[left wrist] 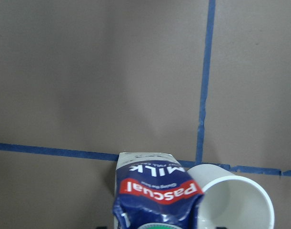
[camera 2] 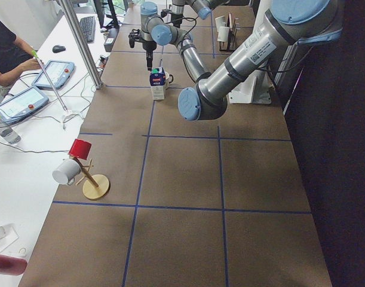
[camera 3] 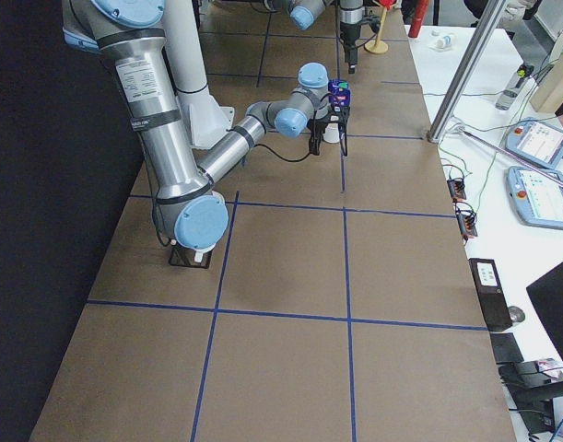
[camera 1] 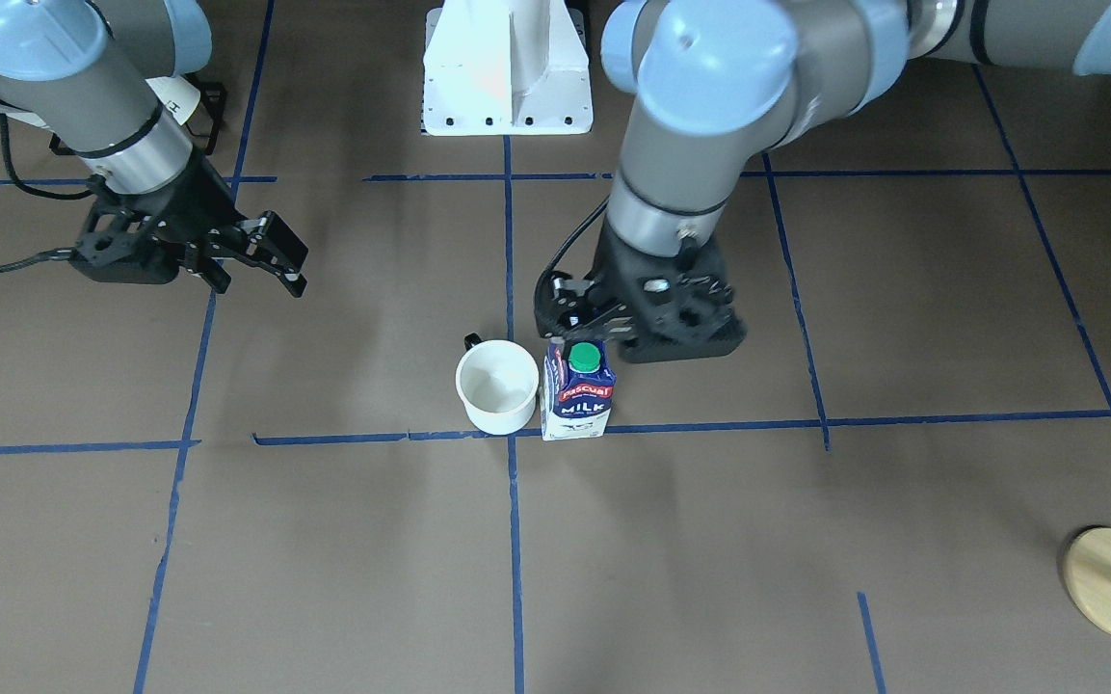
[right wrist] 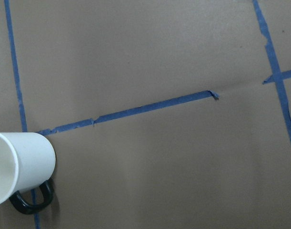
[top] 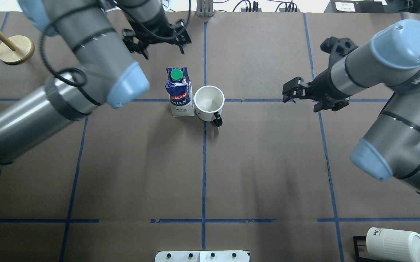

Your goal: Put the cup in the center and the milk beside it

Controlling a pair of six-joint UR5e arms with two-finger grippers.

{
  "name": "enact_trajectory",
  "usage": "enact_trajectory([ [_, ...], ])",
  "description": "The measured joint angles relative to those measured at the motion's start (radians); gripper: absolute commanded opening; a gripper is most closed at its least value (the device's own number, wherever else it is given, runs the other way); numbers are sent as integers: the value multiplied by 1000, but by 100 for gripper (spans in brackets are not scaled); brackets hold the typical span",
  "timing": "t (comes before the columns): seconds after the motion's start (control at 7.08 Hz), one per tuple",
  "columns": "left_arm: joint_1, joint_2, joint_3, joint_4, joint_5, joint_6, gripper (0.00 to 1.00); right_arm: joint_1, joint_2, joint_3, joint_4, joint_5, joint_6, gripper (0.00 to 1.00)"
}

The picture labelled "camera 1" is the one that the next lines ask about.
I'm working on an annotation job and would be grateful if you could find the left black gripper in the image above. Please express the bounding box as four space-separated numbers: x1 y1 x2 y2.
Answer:
533 227 710 343

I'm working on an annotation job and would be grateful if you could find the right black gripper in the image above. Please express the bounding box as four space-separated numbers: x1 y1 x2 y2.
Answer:
97 145 311 298

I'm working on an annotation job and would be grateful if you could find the blue white milk carton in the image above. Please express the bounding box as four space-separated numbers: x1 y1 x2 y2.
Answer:
539 338 617 440

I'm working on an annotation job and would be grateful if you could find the white smiley mug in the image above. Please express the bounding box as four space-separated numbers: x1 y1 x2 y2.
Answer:
454 333 541 436

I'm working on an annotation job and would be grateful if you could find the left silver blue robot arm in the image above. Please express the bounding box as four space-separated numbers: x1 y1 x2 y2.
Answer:
533 1 1111 363

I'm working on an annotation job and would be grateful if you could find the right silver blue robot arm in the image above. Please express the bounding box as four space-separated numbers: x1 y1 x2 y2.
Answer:
0 1 308 296

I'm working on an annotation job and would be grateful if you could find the white cup on rack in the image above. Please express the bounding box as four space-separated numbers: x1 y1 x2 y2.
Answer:
146 76 201 124

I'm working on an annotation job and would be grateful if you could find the white column with base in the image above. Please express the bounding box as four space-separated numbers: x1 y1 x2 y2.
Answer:
420 1 595 137

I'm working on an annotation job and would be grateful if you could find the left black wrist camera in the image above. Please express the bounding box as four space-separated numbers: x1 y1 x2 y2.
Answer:
620 240 748 364

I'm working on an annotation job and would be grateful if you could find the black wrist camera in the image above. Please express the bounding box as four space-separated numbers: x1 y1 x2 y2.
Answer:
66 202 179 285
620 240 748 364

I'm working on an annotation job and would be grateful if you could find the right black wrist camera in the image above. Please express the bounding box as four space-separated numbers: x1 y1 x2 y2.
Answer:
66 202 179 285

